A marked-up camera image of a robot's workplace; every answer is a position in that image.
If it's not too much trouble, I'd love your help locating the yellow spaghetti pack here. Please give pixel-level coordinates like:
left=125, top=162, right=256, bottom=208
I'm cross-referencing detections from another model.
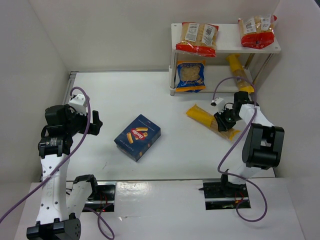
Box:
left=186, top=104, right=241, bottom=142
left=226, top=54, right=254, bottom=94

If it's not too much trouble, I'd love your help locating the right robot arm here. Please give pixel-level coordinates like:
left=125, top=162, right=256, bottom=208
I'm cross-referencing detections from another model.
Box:
left=211, top=91, right=285, bottom=198

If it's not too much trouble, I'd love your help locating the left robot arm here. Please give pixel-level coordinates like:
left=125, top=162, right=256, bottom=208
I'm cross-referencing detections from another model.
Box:
left=26, top=103, right=103, bottom=240

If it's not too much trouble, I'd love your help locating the yellow spaghetti pack on shelf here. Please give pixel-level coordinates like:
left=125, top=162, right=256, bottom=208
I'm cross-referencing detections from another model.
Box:
left=226, top=54, right=254, bottom=94

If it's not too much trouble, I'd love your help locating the white two-tier shelf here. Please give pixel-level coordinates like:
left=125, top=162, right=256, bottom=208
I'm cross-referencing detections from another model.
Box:
left=169, top=23, right=281, bottom=96

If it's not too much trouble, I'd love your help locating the blue orange pasta bag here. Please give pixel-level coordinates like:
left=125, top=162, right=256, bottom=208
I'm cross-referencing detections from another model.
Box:
left=176, top=60, right=206, bottom=93

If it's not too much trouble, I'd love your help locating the red pasta bag left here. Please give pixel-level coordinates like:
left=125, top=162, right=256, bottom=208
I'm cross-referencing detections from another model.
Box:
left=175, top=22, right=219, bottom=58

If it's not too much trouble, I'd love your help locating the red pasta bag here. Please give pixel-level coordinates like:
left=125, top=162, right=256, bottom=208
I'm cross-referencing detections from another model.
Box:
left=175, top=22, right=219, bottom=58
left=238, top=14, right=278, bottom=50

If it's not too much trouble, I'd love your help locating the red pasta bag right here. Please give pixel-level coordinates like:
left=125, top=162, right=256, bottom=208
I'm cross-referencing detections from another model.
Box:
left=238, top=14, right=278, bottom=50

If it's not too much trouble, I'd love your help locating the blue Barilla rigatoni box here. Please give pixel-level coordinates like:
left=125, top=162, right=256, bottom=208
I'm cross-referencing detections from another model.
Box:
left=114, top=114, right=161, bottom=162

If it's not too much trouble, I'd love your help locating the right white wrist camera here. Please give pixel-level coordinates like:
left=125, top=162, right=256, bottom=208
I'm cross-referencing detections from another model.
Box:
left=210, top=97, right=225, bottom=107

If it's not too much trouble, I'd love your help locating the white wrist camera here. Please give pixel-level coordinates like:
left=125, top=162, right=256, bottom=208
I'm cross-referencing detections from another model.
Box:
left=68, top=93, right=90, bottom=116
left=210, top=97, right=225, bottom=107

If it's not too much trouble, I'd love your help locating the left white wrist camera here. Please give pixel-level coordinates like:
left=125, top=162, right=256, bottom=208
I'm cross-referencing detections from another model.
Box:
left=68, top=93, right=90, bottom=116

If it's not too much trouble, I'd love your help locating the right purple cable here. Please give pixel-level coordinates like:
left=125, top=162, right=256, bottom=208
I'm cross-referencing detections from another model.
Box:
left=213, top=76, right=268, bottom=222

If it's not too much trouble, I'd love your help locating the purple cable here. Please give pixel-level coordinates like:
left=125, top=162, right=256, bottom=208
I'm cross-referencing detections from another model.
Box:
left=213, top=76, right=268, bottom=222
left=0, top=86, right=116, bottom=240

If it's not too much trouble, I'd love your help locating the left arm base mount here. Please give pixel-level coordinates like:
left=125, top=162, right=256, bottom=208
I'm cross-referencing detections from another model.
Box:
left=66, top=181, right=117, bottom=213

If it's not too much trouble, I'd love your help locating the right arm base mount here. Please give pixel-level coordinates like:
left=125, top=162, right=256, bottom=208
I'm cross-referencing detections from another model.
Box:
left=198, top=181, right=251, bottom=211

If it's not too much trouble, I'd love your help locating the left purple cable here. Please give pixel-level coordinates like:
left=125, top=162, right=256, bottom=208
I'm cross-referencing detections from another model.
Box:
left=0, top=86, right=116, bottom=240

